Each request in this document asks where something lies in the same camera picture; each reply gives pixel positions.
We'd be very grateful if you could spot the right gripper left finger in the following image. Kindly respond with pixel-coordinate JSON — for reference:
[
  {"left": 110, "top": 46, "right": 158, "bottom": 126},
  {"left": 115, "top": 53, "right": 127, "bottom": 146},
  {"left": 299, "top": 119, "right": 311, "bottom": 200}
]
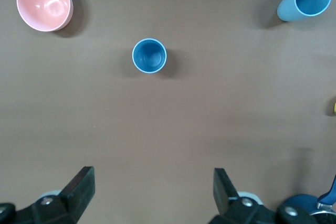
[{"left": 0, "top": 166, "right": 96, "bottom": 224}]

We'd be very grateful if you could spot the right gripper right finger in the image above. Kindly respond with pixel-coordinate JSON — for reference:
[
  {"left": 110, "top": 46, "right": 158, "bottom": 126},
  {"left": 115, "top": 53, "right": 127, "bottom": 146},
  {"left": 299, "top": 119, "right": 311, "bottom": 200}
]
[{"left": 209, "top": 167, "right": 318, "bottom": 224}]

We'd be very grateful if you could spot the brown table cloth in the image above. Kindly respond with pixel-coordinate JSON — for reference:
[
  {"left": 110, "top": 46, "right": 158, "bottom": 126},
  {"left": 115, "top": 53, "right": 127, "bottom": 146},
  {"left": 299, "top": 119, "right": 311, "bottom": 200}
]
[{"left": 0, "top": 0, "right": 336, "bottom": 224}]

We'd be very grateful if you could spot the dark blue cup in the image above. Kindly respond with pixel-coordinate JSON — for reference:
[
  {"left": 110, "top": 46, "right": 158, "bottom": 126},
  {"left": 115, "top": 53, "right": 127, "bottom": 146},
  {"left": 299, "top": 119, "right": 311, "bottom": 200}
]
[{"left": 132, "top": 38, "right": 167, "bottom": 74}]

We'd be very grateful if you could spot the pink bowl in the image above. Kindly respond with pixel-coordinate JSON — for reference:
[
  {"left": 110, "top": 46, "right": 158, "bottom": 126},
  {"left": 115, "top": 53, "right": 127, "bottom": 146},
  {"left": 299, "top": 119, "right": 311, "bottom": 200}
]
[{"left": 16, "top": 0, "right": 74, "bottom": 32}]

